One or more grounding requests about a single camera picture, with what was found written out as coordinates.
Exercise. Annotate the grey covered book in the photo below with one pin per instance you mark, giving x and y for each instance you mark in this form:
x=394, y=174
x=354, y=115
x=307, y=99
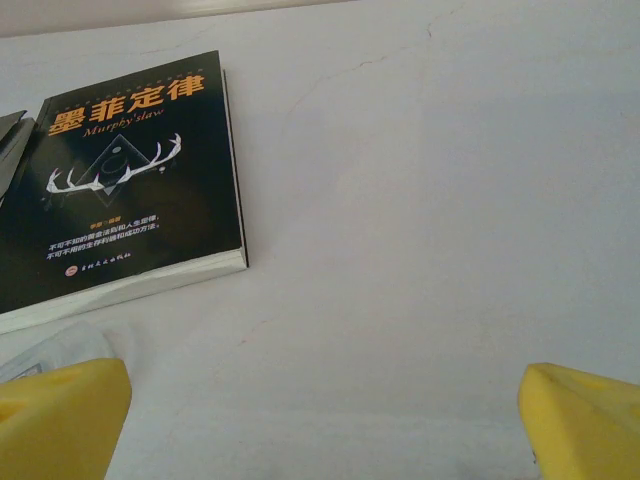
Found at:
x=12, y=150

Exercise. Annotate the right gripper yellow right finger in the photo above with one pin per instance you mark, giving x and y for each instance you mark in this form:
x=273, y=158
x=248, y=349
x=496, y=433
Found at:
x=585, y=430

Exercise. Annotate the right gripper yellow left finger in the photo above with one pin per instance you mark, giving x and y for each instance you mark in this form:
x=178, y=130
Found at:
x=60, y=425

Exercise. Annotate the black Murphy's law book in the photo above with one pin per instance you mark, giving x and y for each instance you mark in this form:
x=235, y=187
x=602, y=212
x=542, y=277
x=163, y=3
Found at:
x=125, y=200

